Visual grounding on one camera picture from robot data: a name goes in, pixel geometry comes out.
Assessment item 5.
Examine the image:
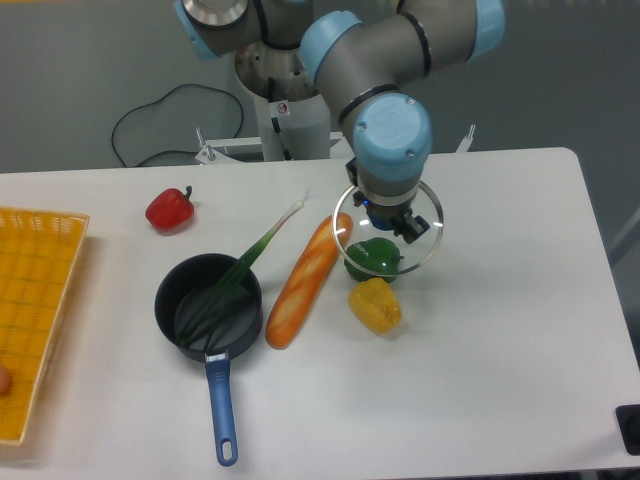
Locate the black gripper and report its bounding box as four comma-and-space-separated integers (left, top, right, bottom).
346, 158, 430, 244

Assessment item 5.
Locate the glass pot lid blue knob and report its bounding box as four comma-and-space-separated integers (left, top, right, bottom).
332, 183, 444, 277

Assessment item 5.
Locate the dark pot blue handle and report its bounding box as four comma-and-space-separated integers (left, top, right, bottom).
154, 253, 263, 467

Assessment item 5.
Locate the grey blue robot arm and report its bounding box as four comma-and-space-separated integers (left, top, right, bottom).
174, 1, 506, 244

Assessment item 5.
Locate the green bell pepper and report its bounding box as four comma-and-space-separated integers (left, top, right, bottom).
343, 237, 403, 283

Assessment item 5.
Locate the yellow bell pepper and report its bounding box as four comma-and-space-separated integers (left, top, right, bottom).
348, 278, 403, 335

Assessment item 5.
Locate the orange baguette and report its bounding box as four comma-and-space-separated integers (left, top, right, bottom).
265, 215, 339, 350

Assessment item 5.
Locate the green spring onion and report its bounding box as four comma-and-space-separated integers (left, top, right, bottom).
178, 190, 312, 352

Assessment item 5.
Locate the red bell pepper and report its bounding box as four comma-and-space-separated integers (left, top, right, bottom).
145, 185, 195, 232

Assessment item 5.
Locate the black device at table edge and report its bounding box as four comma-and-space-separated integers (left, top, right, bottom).
615, 404, 640, 456

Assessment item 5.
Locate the yellow woven basket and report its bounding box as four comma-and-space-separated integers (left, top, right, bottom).
1, 207, 89, 446

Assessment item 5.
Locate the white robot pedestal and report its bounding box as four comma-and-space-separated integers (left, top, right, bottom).
235, 43, 331, 161

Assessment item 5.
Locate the white base bracket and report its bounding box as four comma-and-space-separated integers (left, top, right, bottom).
193, 124, 476, 165

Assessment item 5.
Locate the black cable on floor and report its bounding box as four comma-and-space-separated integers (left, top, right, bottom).
110, 83, 245, 168

